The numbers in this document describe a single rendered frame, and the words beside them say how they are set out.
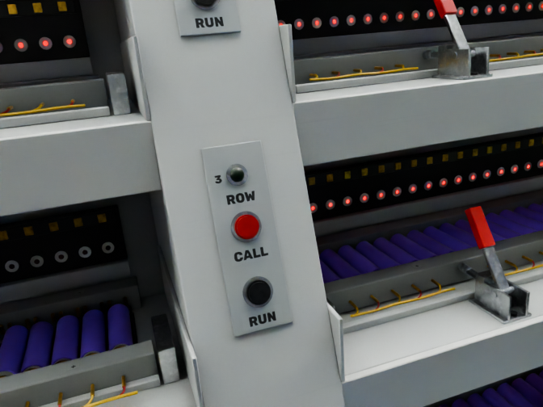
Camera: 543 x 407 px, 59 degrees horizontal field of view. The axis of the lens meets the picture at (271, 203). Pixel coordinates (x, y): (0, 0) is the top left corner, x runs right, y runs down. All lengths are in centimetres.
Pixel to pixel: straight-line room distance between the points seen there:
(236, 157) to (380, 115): 11
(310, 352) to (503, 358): 17
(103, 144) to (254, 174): 9
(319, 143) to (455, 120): 11
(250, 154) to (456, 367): 22
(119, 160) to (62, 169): 3
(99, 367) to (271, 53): 24
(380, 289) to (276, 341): 14
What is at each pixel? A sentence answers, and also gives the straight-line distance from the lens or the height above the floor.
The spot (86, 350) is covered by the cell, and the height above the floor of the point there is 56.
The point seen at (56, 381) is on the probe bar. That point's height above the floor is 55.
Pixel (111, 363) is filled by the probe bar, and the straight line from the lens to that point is 37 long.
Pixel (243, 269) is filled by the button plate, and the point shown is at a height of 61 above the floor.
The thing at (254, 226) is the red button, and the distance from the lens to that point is 31.
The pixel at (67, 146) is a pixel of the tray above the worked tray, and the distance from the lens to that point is 31.
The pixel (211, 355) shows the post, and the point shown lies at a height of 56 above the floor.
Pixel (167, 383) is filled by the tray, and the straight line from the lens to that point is 37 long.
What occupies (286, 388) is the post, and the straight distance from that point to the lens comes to 34.
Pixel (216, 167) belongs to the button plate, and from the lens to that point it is 31.
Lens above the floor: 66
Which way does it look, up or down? 2 degrees down
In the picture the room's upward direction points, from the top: 10 degrees counter-clockwise
